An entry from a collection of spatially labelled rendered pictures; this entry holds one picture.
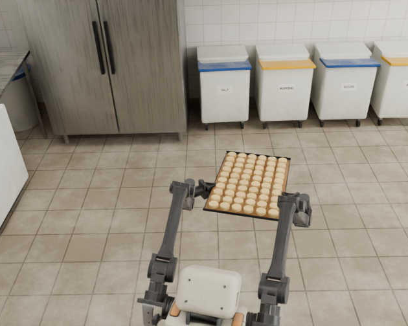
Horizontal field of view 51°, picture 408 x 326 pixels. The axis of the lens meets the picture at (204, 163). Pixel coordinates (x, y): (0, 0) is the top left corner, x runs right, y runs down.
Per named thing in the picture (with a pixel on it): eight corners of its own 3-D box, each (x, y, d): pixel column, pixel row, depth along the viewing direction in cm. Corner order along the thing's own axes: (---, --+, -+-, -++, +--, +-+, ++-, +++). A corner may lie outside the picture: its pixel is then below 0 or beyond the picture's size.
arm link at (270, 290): (260, 306, 153) (274, 310, 151) (263, 278, 155) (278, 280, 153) (265, 307, 161) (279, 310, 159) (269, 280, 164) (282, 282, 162)
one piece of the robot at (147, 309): (155, 328, 159) (154, 306, 154) (143, 326, 160) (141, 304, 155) (164, 308, 168) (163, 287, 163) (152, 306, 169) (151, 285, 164)
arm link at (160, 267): (148, 285, 161) (162, 288, 160) (154, 258, 164) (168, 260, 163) (151, 285, 169) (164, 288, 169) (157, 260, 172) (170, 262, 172)
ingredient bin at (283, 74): (258, 133, 468) (261, 67, 423) (252, 105, 520) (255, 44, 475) (307, 131, 468) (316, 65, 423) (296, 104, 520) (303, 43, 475)
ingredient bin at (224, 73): (201, 134, 469) (197, 69, 424) (199, 107, 521) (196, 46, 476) (249, 132, 470) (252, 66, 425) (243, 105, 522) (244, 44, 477)
